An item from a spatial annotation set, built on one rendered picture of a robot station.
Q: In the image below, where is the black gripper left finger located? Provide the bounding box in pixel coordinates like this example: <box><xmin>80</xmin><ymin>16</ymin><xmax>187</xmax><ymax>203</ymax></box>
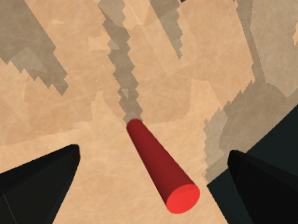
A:
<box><xmin>0</xmin><ymin>144</ymin><xmax>81</xmax><ymax>224</ymax></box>

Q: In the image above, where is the red peg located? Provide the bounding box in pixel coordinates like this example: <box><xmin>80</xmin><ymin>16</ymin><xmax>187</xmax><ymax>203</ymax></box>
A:
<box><xmin>126</xmin><ymin>119</ymin><xmax>200</xmax><ymax>214</ymax></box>

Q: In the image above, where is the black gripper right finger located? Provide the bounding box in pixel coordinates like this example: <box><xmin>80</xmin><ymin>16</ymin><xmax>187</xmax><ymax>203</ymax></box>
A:
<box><xmin>226</xmin><ymin>151</ymin><xmax>298</xmax><ymax>224</ymax></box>

